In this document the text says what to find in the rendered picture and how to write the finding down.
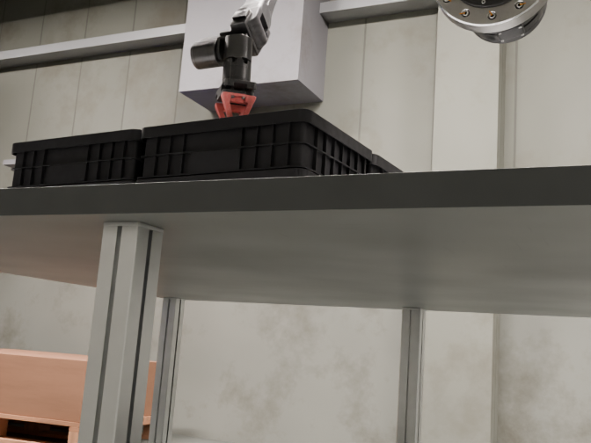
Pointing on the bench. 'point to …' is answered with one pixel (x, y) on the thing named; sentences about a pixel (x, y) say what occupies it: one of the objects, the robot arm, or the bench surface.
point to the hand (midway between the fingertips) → (233, 132)
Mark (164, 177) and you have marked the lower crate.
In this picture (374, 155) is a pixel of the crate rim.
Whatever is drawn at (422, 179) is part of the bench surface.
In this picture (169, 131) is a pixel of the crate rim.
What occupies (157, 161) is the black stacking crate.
